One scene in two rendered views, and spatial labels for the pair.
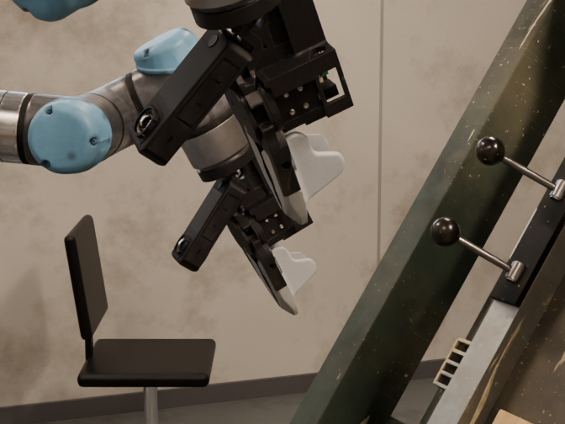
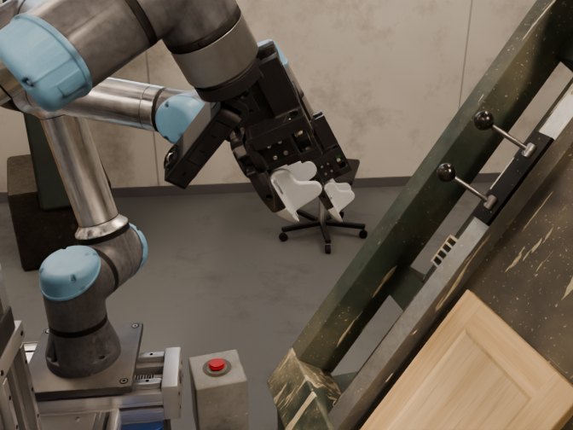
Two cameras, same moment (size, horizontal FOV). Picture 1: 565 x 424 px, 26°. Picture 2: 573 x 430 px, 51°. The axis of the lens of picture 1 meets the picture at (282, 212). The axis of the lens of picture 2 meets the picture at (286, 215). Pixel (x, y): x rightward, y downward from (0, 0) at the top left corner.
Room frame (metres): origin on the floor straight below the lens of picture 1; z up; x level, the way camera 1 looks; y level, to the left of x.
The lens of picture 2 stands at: (0.38, -0.15, 1.84)
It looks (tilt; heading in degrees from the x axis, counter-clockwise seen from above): 24 degrees down; 13
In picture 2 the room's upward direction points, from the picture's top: straight up
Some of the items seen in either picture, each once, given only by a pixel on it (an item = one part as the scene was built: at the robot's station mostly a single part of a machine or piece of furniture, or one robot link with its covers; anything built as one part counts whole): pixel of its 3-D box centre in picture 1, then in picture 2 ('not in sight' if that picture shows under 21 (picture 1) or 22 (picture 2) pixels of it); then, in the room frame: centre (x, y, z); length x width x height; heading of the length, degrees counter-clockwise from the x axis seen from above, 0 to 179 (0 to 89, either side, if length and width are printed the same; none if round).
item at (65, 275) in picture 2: not in sight; (74, 285); (1.30, 0.50, 1.20); 0.13 x 0.12 x 0.14; 174
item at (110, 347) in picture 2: not in sight; (80, 335); (1.29, 0.50, 1.09); 0.15 x 0.15 x 0.10
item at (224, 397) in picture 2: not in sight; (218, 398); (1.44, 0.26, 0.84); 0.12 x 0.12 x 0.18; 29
